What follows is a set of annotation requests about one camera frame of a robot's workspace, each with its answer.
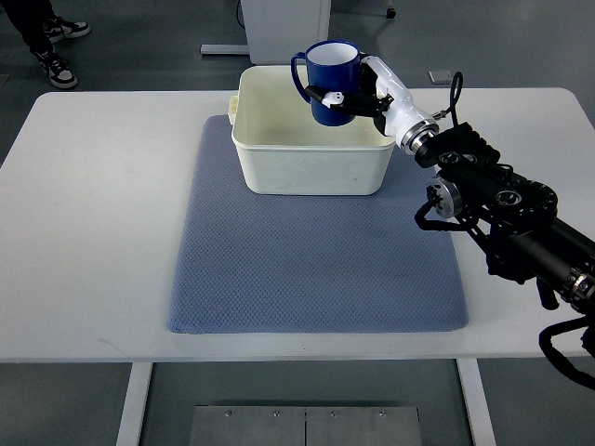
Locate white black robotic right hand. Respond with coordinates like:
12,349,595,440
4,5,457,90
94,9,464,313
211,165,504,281
305,53,439,155

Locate blue mug white inside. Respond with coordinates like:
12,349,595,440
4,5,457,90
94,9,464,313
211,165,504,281
290,40,360,126

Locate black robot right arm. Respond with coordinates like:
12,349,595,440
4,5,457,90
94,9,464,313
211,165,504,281
415,72,594,388

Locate cream plastic box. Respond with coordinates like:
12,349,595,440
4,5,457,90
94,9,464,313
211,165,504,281
229,65,395,195

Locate grey floor socket cover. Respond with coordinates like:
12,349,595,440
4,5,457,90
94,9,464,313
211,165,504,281
428,70,453,85

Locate chair caster wheel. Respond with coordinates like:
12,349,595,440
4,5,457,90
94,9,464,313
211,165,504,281
385,0,396,20

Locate blue-grey textured mat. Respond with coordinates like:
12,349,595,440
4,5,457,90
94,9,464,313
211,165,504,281
167,116,469,335

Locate black white sneaker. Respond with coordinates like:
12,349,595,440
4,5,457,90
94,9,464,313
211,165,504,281
34,51,78,89
44,17,91,43

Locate person leg dark trousers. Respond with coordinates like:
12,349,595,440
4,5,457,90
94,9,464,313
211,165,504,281
1,0,61,61

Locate grey metal floor plate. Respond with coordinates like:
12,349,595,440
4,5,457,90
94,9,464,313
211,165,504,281
190,406,422,445

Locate white cabinet pedestal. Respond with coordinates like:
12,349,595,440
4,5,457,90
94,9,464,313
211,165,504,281
200,0,331,65

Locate white table frame legs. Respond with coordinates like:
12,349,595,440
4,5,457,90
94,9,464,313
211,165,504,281
115,359,496,445

